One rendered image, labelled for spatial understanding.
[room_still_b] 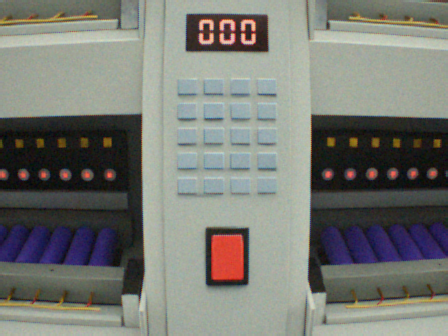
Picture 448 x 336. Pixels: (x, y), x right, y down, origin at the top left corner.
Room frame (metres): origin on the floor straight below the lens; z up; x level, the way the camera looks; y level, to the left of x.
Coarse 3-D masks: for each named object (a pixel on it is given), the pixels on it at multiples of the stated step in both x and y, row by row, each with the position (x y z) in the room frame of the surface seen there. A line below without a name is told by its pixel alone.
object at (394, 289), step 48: (336, 144) 0.49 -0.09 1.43; (384, 144) 0.49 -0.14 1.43; (432, 144) 0.49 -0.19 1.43; (336, 192) 0.50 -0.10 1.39; (384, 192) 0.50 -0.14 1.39; (432, 192) 0.50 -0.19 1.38; (336, 240) 0.46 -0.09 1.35; (384, 240) 0.45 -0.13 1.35; (432, 240) 0.45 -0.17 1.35; (336, 288) 0.40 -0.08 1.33; (384, 288) 0.40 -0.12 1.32; (432, 288) 0.40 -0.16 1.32
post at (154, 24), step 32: (160, 0) 0.32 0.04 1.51; (288, 0) 0.33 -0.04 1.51; (160, 32) 0.32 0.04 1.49; (160, 64) 0.32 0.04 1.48; (160, 96) 0.32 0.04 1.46; (160, 128) 0.32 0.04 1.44; (160, 160) 0.32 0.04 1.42; (160, 192) 0.32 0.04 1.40; (160, 224) 0.32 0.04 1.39; (160, 256) 0.32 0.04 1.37; (160, 288) 0.32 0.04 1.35; (288, 288) 0.33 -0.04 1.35; (160, 320) 0.32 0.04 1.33; (288, 320) 0.33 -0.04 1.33
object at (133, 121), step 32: (0, 128) 0.52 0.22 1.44; (32, 128) 0.52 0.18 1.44; (64, 128) 0.52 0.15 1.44; (96, 128) 0.52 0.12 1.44; (128, 128) 0.52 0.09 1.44; (320, 128) 0.53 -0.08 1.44; (352, 128) 0.53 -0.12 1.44; (384, 128) 0.53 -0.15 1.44; (416, 128) 0.53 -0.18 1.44; (128, 160) 0.52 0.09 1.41
